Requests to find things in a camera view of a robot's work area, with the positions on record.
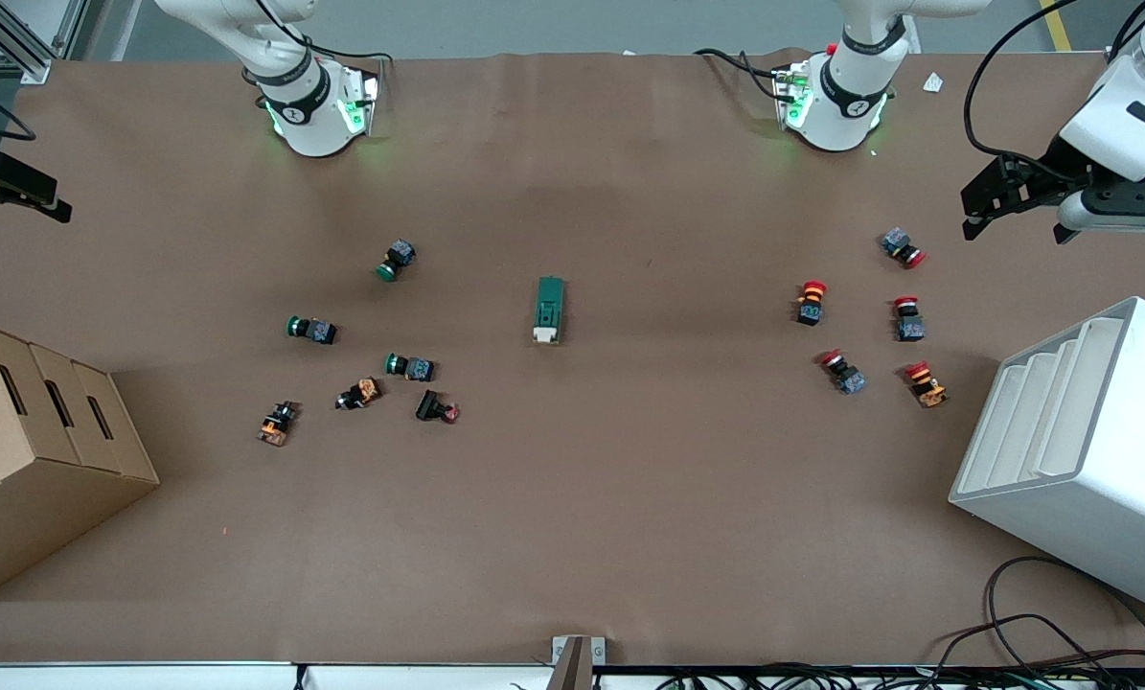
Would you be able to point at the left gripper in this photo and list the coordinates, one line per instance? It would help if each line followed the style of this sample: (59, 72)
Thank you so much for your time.
(1030, 181)

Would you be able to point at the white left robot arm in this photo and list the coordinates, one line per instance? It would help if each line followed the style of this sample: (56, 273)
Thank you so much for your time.
(845, 105)

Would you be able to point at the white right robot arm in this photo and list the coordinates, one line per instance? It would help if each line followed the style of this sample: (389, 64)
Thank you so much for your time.
(309, 125)

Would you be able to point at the red emergency stop button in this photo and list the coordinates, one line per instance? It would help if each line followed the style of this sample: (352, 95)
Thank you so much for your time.
(908, 321)
(925, 384)
(903, 247)
(811, 305)
(844, 374)

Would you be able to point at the white paper scrap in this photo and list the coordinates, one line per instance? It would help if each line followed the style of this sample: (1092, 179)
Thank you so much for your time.
(933, 82)

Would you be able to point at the brown cardboard box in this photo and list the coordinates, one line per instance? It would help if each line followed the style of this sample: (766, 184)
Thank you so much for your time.
(35, 450)

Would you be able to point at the white slotted bin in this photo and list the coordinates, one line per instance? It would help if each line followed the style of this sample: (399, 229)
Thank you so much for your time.
(1099, 460)

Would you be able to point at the brown paper table cover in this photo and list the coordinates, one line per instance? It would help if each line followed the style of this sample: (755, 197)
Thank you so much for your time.
(629, 498)

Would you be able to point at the aluminium frame profile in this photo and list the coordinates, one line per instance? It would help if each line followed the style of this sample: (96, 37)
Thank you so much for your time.
(16, 43)

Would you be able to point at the green push button switch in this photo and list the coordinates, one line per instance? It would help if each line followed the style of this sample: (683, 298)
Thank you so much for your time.
(397, 260)
(313, 330)
(411, 367)

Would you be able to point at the black orange selector switch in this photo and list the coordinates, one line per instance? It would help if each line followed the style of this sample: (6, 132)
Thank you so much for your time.
(278, 423)
(358, 394)

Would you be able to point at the black switch with red lamp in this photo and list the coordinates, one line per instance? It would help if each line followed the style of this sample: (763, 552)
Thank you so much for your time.
(433, 406)

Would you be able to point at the metal bracket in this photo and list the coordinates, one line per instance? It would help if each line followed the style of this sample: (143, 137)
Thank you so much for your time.
(577, 656)

